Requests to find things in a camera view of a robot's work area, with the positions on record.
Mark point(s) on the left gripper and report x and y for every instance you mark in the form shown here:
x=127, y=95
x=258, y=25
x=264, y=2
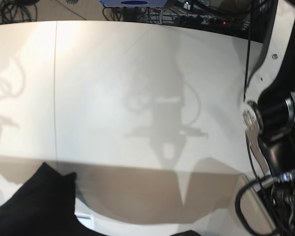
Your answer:
x=278, y=195

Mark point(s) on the power strip red light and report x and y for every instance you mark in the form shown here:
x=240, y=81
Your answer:
x=198, y=21

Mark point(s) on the black t-shirt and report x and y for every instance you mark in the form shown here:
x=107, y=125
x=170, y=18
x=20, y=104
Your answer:
x=45, y=204

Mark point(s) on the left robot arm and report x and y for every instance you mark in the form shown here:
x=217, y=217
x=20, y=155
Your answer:
x=268, y=114

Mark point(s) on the blue device on floor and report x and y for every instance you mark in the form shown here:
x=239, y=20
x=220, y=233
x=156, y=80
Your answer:
x=122, y=3

